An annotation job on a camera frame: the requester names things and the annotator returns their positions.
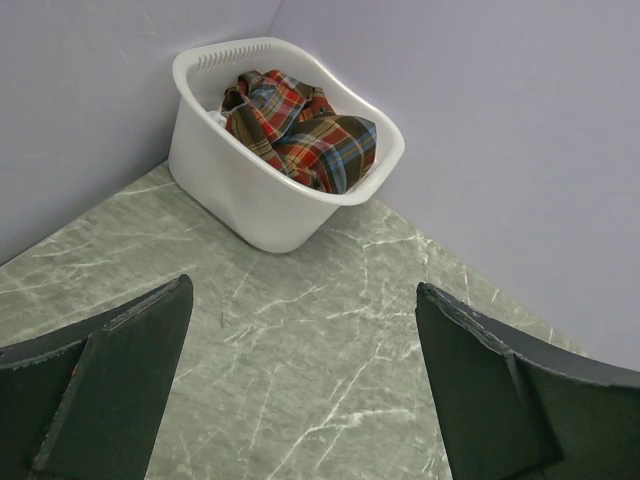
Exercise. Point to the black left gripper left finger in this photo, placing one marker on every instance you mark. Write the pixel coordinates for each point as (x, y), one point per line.
(86, 401)

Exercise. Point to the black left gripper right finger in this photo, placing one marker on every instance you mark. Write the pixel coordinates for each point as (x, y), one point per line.
(511, 406)

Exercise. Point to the white plastic laundry basket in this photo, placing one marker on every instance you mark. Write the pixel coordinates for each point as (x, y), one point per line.
(263, 206)

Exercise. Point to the white crumpled shirt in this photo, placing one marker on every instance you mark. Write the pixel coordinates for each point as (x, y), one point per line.
(218, 117)

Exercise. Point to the red brown plaid shirt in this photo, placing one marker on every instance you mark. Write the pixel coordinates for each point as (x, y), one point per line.
(292, 127)

